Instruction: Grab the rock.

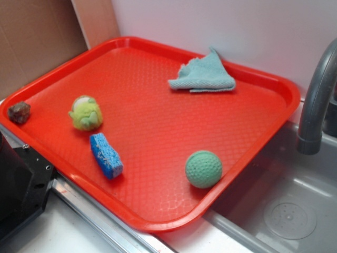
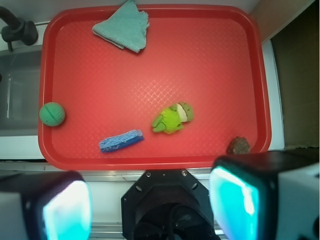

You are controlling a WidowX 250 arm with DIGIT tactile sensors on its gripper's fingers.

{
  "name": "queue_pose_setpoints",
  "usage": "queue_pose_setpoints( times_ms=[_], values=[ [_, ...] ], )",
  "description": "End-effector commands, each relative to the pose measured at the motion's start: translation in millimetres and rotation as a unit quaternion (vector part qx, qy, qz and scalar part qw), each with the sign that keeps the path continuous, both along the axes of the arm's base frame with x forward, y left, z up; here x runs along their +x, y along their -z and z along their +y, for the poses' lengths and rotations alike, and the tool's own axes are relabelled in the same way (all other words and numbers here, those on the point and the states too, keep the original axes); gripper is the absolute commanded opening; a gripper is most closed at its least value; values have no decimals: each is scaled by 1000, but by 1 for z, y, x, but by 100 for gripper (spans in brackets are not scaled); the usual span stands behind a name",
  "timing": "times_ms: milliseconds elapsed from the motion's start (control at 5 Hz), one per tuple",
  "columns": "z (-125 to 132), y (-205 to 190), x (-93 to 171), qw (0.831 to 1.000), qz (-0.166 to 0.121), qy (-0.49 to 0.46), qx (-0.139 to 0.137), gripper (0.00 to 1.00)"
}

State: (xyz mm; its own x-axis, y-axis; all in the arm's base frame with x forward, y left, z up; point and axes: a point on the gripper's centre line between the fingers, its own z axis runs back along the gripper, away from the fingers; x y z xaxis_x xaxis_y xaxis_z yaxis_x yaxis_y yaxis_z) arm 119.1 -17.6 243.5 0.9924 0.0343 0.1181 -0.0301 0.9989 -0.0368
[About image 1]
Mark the teal folded cloth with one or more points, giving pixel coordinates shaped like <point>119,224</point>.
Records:
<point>206,74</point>

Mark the brown grey rock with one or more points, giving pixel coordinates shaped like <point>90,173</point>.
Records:
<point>19,112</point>

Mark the grey plastic sink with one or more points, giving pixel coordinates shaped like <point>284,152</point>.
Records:
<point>283,201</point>

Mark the blue sponge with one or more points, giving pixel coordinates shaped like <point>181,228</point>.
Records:
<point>106,157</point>

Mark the grey faucet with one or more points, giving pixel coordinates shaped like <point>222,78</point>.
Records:
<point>318,114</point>

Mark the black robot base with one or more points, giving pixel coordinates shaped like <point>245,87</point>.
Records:
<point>26,179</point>

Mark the red plastic tray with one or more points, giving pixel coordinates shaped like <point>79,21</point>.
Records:
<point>153,128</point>

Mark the green dimpled ball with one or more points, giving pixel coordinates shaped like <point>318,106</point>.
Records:
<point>203,169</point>

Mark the brown cardboard panel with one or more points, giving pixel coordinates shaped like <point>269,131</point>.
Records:
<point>38,36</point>

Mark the green plush toy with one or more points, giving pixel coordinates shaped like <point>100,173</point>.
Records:
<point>86,114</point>

